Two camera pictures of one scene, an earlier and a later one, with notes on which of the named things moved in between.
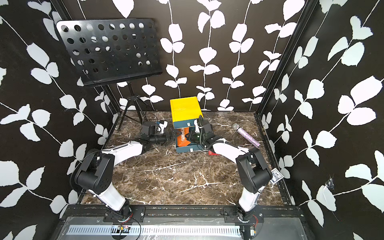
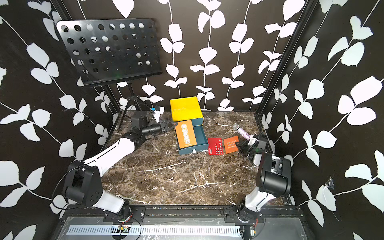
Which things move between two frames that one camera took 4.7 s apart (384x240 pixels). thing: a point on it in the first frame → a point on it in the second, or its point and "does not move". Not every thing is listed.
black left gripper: [171, 137] → [165, 130]
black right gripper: [193, 133] → [243, 146]
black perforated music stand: [113, 51] does not move
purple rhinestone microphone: [249, 138] does not move
